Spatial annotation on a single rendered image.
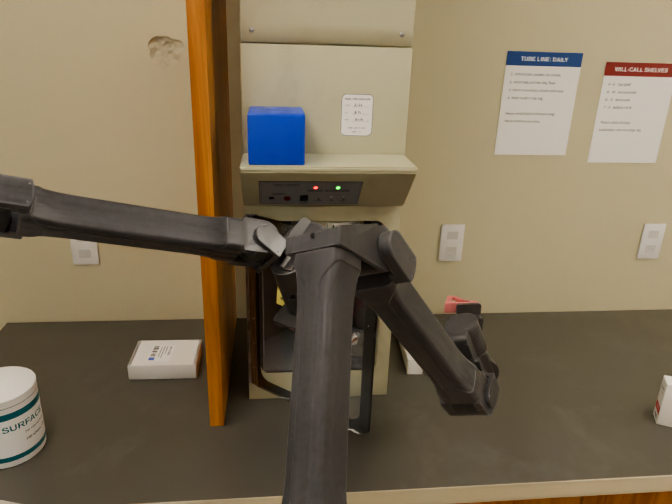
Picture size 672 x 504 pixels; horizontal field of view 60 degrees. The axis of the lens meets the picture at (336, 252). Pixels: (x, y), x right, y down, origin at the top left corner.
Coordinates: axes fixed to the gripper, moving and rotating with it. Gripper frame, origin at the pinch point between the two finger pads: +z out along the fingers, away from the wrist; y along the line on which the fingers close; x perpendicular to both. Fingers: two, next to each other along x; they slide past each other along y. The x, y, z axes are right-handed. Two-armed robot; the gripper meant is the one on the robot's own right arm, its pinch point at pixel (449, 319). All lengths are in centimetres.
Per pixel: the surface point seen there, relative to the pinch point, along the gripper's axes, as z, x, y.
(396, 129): 12.3, 10.4, 36.0
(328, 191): 5.4, 24.3, 25.5
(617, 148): 55, -63, 23
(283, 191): 5.5, 32.8, 25.6
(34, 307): 55, 103, -22
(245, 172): 1.1, 39.5, 30.4
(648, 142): 55, -73, 25
